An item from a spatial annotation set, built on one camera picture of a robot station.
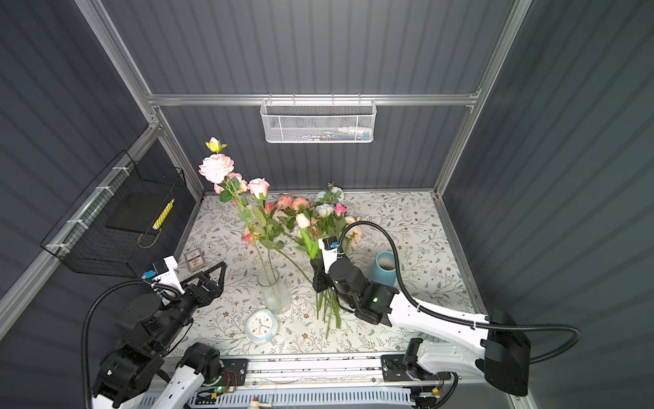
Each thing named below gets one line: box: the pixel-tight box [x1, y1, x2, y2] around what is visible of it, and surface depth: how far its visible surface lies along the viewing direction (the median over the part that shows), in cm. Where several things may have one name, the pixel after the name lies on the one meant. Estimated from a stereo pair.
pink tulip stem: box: [295, 213, 320, 260], surface depth 72 cm
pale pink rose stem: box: [247, 177, 276, 283], surface depth 67 cm
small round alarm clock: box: [245, 308, 279, 346], surface depth 81 cm
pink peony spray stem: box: [198, 137, 272, 288], surface depth 60 cm
